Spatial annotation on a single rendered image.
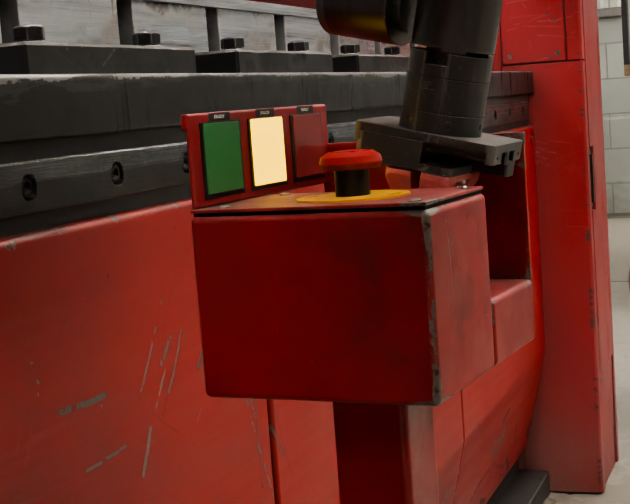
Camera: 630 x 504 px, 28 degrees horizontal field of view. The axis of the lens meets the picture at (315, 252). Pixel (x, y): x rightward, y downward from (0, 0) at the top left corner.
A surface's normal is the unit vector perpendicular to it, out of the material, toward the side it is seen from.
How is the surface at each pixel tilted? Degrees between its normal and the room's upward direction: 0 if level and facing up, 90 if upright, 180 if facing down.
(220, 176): 90
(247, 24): 90
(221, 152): 90
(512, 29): 90
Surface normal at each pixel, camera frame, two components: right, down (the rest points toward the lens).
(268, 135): 0.90, -0.01
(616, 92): -0.43, 0.14
